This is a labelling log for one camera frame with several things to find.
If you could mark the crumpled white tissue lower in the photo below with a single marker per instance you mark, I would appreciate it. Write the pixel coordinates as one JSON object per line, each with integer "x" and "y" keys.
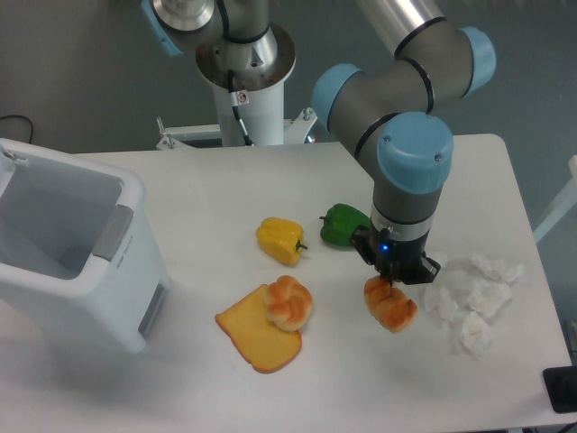
{"x": 470, "y": 335}

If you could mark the long braided bread loaf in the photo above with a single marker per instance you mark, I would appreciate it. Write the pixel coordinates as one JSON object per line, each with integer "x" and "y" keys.
{"x": 389, "y": 305}

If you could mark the crumpled white tissue upper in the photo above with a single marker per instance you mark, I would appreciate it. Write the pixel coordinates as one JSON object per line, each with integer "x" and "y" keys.
{"x": 497, "y": 268}

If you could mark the white trash can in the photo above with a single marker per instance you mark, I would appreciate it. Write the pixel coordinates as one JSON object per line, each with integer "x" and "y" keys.
{"x": 78, "y": 256}

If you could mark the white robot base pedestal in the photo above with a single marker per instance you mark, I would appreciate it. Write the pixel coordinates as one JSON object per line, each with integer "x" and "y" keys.
{"x": 248, "y": 84}

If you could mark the crumpled white tissue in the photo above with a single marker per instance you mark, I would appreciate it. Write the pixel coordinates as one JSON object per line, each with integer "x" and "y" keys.
{"x": 487, "y": 297}
{"x": 438, "y": 299}
{"x": 497, "y": 268}
{"x": 470, "y": 335}

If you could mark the square toast bread slice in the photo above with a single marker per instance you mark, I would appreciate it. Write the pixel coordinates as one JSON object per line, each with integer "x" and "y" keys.
{"x": 260, "y": 343}

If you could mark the yellow bell pepper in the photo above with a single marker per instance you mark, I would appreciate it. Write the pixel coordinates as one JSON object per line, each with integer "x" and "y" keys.
{"x": 281, "y": 239}

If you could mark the round twisted bread roll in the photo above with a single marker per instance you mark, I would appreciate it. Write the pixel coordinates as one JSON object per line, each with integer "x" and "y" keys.
{"x": 288, "y": 303}

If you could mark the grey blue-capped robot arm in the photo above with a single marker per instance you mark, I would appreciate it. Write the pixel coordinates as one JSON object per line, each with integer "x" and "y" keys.
{"x": 385, "y": 121}

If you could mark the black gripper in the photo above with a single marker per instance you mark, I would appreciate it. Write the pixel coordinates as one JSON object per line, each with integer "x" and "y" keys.
{"x": 395, "y": 260}

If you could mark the green bell pepper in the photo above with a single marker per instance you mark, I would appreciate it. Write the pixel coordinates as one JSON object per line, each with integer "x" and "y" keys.
{"x": 339, "y": 223}

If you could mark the white frame at right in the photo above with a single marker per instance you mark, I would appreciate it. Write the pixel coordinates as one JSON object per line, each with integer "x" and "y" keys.
{"x": 561, "y": 204}

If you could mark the crumpled white tissue left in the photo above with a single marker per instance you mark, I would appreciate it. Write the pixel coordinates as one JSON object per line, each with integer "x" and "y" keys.
{"x": 438, "y": 299}

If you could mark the crumpled white tissue middle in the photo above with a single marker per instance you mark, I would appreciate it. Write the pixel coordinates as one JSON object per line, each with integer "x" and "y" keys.
{"x": 487, "y": 297}

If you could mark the black device at edge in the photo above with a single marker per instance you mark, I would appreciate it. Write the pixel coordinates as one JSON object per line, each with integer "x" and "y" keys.
{"x": 560, "y": 383}

